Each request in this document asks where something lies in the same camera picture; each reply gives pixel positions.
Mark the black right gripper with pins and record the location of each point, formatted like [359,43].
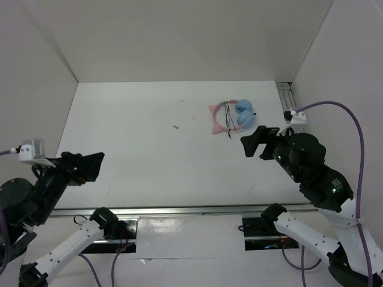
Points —
[262,134]

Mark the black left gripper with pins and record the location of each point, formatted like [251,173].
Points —
[88,166]

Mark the pink and blue cat headphones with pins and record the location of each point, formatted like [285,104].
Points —
[239,115]

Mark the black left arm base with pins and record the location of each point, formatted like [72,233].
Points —
[123,240]

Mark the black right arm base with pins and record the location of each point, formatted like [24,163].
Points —
[258,237]

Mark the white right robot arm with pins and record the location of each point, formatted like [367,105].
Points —
[353,258]

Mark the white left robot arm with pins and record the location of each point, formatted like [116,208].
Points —
[35,247]

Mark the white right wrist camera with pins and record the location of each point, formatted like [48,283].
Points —
[294,121]

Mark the aluminium rail right side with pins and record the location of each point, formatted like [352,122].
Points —
[287,100]

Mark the aluminium rail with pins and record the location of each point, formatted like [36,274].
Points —
[287,100]
[180,211]

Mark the aluminium rail front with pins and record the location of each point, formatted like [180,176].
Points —
[180,211]

